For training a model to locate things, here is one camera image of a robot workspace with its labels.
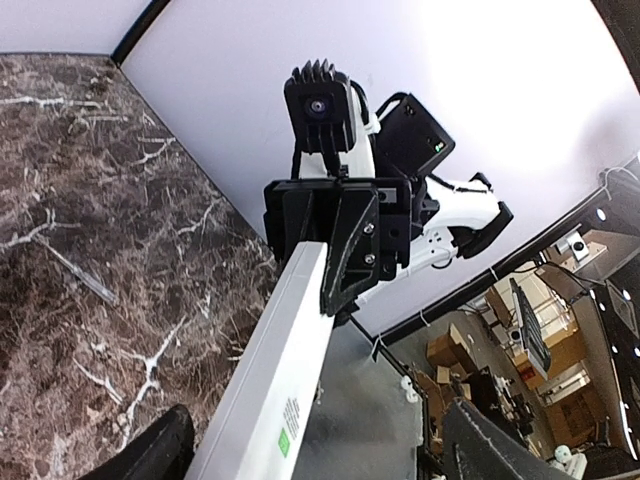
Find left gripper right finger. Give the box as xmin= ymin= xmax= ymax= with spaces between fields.
xmin=443 ymin=399 xmax=569 ymax=480

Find right black frame post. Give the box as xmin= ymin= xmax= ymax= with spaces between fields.
xmin=110 ymin=0 xmax=170 ymax=68

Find white remote green buttons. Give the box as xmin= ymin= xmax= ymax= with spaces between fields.
xmin=186 ymin=242 xmax=334 ymax=479

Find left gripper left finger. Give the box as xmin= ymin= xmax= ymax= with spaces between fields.
xmin=81 ymin=404 xmax=195 ymax=480

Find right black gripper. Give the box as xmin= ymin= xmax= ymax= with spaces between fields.
xmin=263 ymin=178 xmax=412 ymax=316

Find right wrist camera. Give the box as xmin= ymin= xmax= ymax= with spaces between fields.
xmin=284 ymin=59 xmax=381 ymax=180

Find clear pen screwdriver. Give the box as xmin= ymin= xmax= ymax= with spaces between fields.
xmin=36 ymin=237 xmax=118 ymax=305

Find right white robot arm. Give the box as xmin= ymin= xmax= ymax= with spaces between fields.
xmin=264 ymin=85 xmax=512 ymax=316

